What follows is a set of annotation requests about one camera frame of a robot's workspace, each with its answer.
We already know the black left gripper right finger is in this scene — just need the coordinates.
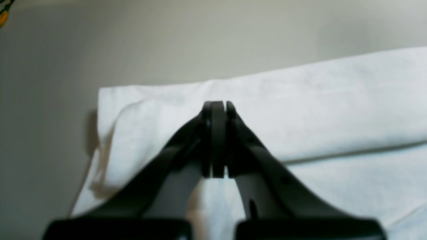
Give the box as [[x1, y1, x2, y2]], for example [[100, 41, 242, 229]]
[[226, 101, 387, 240]]

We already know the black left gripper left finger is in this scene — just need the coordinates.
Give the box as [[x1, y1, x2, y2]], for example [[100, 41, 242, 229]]
[[43, 101, 226, 240]]

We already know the white printed T-shirt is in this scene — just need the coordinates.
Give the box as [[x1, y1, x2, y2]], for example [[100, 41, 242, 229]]
[[71, 47, 427, 240]]

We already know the orange object at edge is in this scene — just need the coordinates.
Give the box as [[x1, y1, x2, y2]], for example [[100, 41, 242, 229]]
[[0, 0, 15, 27]]

